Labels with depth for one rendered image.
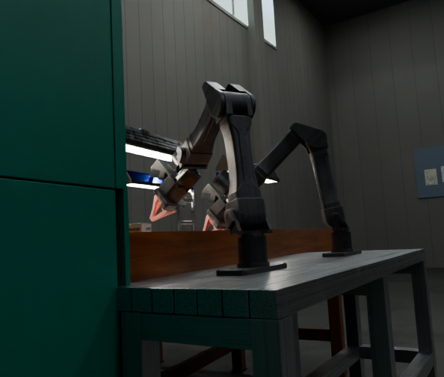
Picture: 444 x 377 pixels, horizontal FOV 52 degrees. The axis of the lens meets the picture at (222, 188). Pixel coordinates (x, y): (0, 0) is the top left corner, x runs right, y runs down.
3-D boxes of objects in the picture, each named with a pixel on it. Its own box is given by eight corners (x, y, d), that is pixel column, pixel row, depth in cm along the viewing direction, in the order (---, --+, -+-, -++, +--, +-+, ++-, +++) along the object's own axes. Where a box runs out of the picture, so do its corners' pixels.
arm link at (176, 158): (164, 164, 138) (171, 130, 132) (190, 165, 142) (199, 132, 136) (173, 187, 130) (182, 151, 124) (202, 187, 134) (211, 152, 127)
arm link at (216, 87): (175, 151, 130) (209, 66, 108) (204, 152, 134) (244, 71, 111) (184, 186, 123) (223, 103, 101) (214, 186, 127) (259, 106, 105)
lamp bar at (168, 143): (190, 159, 169) (189, 140, 170) (60, 127, 114) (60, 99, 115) (172, 161, 173) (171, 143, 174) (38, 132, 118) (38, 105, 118)
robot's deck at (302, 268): (425, 259, 162) (424, 248, 163) (278, 319, 61) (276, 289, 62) (214, 263, 210) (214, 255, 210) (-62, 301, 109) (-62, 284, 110)
